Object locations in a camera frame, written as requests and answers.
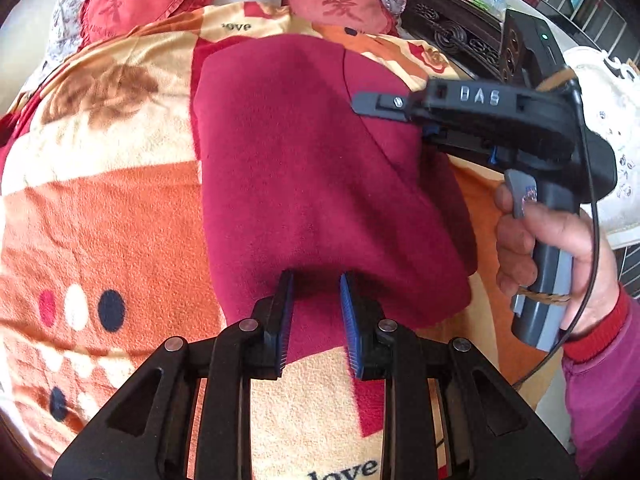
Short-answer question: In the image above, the person's right forearm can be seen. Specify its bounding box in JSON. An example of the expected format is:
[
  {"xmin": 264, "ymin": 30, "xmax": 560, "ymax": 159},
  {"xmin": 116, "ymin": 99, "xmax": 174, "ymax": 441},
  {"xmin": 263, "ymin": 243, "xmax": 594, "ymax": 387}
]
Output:
[{"xmin": 560, "ymin": 282, "xmax": 640, "ymax": 471}]

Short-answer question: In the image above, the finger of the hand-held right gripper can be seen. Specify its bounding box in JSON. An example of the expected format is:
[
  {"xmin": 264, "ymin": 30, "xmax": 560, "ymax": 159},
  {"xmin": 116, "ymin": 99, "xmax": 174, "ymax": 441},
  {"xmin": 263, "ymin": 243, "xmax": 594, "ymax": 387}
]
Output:
[{"xmin": 350, "ymin": 90, "xmax": 427, "ymax": 124}]

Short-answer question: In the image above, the black cable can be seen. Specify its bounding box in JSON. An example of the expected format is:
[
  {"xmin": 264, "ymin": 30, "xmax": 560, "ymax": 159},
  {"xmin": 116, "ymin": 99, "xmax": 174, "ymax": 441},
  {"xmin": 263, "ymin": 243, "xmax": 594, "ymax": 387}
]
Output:
[{"xmin": 515, "ymin": 72, "xmax": 601, "ymax": 391}]

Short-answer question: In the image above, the orange red printed blanket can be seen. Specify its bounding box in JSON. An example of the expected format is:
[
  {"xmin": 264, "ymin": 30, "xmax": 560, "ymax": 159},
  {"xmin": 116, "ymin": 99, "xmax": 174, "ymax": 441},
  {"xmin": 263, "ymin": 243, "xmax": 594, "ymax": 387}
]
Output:
[{"xmin": 0, "ymin": 0, "xmax": 551, "ymax": 480}]

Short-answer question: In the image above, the white lace cloth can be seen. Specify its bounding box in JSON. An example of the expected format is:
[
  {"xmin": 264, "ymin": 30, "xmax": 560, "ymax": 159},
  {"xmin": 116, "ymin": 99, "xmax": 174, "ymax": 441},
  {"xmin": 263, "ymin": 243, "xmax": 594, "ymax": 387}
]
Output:
[{"xmin": 564, "ymin": 46, "xmax": 640, "ymax": 250}]

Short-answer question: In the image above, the person's right hand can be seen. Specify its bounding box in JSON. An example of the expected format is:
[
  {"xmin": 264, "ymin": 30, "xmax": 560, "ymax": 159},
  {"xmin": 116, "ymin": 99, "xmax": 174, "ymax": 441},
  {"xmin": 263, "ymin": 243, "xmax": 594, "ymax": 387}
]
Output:
[{"xmin": 494, "ymin": 182, "xmax": 623, "ymax": 343}]

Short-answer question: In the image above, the dark carved wooden furniture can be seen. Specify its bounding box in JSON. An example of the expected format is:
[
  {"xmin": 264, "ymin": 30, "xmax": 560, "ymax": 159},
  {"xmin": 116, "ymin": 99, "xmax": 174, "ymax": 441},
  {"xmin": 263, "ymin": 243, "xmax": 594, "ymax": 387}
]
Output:
[{"xmin": 389, "ymin": 0, "xmax": 532, "ymax": 87}]

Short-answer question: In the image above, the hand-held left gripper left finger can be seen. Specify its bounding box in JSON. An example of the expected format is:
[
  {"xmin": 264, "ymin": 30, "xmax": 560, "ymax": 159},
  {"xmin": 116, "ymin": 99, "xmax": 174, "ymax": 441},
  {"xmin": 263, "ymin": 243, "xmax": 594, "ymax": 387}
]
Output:
[{"xmin": 52, "ymin": 269, "xmax": 297, "ymax": 480}]

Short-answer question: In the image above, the dark red fleece garment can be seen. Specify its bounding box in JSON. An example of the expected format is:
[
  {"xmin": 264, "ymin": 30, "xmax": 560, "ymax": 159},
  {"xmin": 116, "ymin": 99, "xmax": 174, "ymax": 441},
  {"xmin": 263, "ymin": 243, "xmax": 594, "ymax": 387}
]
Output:
[{"xmin": 192, "ymin": 35, "xmax": 478, "ymax": 366}]

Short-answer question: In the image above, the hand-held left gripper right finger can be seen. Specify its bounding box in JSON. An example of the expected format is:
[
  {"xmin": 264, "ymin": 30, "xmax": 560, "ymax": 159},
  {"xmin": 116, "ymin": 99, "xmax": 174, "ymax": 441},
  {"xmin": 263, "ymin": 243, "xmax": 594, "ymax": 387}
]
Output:
[{"xmin": 340, "ymin": 271, "xmax": 581, "ymax": 480}]

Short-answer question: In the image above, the red heart pillow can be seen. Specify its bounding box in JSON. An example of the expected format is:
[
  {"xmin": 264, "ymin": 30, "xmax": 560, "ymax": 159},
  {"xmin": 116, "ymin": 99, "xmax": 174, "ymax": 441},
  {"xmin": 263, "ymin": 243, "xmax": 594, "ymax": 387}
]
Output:
[
  {"xmin": 79, "ymin": 0, "xmax": 217, "ymax": 45},
  {"xmin": 281, "ymin": 0, "xmax": 402, "ymax": 37}
]

